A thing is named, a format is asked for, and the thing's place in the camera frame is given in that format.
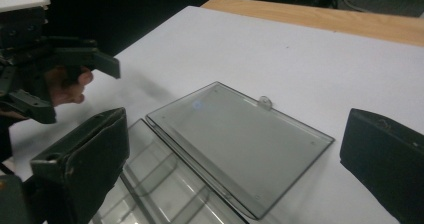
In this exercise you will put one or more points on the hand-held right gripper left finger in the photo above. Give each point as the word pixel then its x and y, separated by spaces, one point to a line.
pixel 86 160

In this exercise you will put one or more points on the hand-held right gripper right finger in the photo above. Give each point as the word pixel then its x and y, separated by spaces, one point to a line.
pixel 383 164

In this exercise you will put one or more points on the clear plastic compartment box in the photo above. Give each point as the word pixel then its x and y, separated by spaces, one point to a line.
pixel 240 144

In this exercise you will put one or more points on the white table mat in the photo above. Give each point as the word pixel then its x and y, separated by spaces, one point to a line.
pixel 266 50

